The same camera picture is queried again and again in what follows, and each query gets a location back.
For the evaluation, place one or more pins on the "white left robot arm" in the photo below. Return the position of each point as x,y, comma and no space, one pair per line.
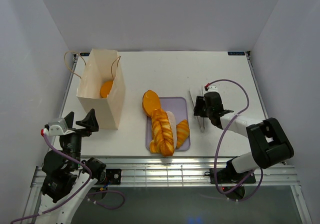
68,178

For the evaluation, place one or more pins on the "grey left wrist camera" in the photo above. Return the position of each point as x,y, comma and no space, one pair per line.
57,127

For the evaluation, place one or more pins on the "long twisted braided bread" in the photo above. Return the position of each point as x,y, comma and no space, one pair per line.
162,132

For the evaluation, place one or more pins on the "aluminium frame rail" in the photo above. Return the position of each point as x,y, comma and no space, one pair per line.
177,74

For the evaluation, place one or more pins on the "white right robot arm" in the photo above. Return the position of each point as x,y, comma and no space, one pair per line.
269,145

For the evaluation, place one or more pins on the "beige paper bag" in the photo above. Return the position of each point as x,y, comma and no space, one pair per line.
103,65

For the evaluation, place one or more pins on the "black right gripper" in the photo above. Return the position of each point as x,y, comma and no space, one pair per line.
200,102

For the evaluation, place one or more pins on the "oval orange flat bread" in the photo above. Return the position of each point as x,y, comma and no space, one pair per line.
150,102

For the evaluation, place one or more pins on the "chunky orange bread loaf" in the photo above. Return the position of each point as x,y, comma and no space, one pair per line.
106,88

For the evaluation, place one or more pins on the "metal serving tongs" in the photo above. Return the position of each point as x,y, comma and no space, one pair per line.
196,95

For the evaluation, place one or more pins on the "small striped croissant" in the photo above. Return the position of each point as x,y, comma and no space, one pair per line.
182,132

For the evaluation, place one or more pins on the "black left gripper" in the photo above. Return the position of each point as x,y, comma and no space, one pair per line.
90,121

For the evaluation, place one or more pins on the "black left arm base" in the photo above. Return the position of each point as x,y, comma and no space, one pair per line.
112,176

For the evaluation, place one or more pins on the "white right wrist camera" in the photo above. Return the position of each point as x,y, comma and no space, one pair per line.
209,88

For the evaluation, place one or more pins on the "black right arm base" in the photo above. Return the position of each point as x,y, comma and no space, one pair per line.
223,177

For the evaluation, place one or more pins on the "white sugared bread slice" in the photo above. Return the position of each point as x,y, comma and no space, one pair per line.
172,121

